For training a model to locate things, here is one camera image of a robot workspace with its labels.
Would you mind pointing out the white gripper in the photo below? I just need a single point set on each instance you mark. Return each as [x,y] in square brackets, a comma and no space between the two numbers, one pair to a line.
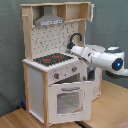
[84,53]

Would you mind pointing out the black stovetop red burners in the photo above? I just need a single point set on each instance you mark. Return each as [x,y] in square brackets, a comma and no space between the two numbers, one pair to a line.
[52,59]

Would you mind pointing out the white wooden toy kitchen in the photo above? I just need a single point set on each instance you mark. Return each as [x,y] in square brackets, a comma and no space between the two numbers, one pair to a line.
[46,40]

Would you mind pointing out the white fridge cabinet door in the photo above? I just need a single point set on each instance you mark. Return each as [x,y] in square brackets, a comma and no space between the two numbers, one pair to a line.
[94,75]

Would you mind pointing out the white microwave door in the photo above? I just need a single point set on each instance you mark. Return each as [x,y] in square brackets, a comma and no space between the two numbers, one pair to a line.
[90,12]

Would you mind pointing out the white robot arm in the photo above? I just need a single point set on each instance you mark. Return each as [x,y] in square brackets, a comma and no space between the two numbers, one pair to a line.
[111,60]

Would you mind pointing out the red stove knob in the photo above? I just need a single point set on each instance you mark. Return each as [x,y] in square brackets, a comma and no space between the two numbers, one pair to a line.
[56,75]
[74,69]

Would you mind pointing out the white oven door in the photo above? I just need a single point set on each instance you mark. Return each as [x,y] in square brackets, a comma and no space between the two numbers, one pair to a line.
[70,102]

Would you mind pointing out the left red stove knob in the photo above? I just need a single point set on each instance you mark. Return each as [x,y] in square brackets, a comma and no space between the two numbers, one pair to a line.
[56,75]

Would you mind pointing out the grey range hood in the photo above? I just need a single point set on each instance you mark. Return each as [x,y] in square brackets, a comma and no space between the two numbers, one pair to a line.
[48,18]

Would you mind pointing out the right red stove knob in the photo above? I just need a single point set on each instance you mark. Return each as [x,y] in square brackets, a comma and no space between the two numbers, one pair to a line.
[74,69]

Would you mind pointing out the black toy faucet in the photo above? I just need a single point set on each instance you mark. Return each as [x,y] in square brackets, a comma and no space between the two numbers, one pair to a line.
[74,40]

